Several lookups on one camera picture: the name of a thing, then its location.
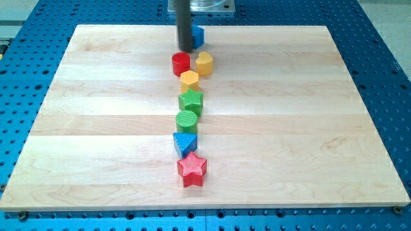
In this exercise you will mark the yellow heart block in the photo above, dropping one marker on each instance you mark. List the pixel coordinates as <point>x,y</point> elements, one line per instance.
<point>204,64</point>

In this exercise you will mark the green cylinder block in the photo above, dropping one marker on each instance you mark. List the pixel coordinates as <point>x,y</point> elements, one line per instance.
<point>186,122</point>

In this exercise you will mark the green star block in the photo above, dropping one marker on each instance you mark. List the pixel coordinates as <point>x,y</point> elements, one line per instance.
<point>192,100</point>

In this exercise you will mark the blue triangle block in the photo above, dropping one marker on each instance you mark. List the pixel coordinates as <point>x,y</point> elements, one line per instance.
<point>185,143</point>

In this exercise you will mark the yellow hexagon block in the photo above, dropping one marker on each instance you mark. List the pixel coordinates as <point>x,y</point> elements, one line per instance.
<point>189,80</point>

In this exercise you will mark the red star block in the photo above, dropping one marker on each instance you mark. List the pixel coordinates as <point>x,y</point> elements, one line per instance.
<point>192,169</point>

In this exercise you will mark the red cylinder block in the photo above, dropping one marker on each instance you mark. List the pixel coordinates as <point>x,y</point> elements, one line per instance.
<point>181,62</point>

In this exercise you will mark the light wooden board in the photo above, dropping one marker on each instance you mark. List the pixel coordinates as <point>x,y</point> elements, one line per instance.
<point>283,126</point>

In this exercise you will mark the blue cube block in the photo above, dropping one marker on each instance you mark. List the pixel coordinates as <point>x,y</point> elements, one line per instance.
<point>198,36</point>

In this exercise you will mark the blue perforated metal table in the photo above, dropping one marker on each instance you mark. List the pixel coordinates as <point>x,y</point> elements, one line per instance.
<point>384,83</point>

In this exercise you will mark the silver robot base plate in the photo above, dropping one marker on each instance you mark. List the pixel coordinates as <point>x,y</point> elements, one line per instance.
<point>213,7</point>

